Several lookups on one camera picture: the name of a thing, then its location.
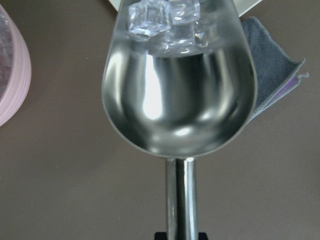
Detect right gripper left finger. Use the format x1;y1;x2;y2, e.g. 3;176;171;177
154;232;167;240

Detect pink bowl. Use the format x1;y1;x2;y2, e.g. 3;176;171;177
0;7;32;125

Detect cream serving tray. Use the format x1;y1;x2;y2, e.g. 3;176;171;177
108;0;263;17

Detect grey folded cloth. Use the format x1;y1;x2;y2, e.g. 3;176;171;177
242;16;309;122

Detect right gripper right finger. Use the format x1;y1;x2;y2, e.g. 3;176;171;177
198;232;208;240

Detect stainless steel ice scoop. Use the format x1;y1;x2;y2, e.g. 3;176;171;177
101;0;258;240

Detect clear plastic ice cubes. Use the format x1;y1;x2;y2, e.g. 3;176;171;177
127;0;221;55

